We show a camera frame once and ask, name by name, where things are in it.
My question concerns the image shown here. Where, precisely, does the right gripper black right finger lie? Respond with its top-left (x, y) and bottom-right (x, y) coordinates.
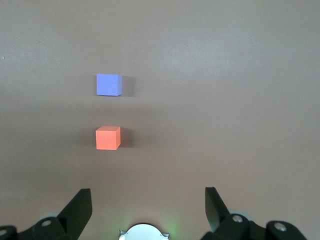
top-left (201, 186), bottom-right (310, 240)

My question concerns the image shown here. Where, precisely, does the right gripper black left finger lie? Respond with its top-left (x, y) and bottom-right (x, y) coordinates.
top-left (0, 188), bottom-right (93, 240)

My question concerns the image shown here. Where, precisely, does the purple foam block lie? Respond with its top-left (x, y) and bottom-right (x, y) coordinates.
top-left (96, 73), bottom-right (123, 97)

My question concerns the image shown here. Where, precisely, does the orange foam block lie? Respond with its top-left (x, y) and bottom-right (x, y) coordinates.
top-left (95, 125), bottom-right (122, 151)

